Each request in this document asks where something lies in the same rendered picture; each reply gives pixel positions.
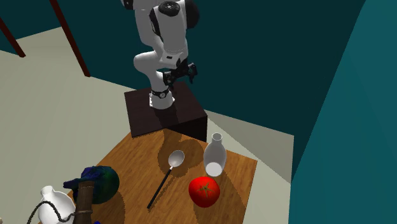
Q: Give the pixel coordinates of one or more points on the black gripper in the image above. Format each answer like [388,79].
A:
[181,69]

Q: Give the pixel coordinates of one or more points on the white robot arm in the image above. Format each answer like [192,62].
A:
[172,29]

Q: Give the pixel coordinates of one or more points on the dark robot stand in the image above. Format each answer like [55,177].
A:
[183,108]

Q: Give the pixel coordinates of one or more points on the white bottle vase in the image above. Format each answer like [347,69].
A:
[214,152]

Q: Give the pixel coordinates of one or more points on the wooden table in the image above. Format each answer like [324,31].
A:
[139,173]

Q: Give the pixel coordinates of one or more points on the dark red bar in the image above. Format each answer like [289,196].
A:
[12,38]
[70,38]

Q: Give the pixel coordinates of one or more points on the red tomato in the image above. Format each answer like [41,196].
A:
[204,191]

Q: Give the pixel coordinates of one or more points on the blue green round figure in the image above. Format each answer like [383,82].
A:
[104,183]

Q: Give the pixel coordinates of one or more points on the white jug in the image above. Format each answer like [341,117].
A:
[59,201]

